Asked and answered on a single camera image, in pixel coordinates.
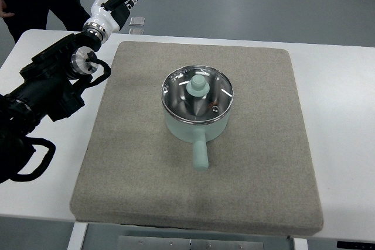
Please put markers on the clear floor plate upper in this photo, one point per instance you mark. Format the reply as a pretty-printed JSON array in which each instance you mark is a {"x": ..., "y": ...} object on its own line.
[{"x": 137, "y": 21}]

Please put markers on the glass lid green knob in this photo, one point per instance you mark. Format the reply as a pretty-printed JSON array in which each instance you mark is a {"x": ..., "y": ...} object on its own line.
[{"x": 198, "y": 95}]

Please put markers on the clear floor plate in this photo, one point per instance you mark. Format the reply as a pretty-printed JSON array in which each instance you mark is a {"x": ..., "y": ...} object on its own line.
[
  {"x": 137, "y": 21},
  {"x": 136, "y": 31}
]

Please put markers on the clear floor plate lower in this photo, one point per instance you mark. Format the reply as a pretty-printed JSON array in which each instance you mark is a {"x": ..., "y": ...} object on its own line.
[{"x": 136, "y": 31}]

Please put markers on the mint green saucepan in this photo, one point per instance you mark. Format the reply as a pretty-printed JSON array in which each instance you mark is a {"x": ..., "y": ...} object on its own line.
[{"x": 198, "y": 136}]

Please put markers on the grey metal plate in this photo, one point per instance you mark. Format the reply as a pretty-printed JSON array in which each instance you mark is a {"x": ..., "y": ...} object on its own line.
[{"x": 134, "y": 243}]

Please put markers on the black label plate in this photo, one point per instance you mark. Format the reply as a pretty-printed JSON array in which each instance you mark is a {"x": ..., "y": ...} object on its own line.
[{"x": 355, "y": 245}]

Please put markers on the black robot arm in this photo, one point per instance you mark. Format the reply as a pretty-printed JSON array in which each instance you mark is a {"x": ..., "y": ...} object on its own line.
[{"x": 53, "y": 84}]

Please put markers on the beige fabric mat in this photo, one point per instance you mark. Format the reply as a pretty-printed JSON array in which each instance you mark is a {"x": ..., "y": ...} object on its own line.
[{"x": 260, "y": 178}]

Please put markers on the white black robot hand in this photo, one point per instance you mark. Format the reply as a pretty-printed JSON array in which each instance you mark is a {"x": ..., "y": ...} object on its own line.
[{"x": 109, "y": 16}]

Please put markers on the person in dark clothes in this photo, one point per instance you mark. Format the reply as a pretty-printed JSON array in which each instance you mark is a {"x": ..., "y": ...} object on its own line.
[{"x": 23, "y": 15}]

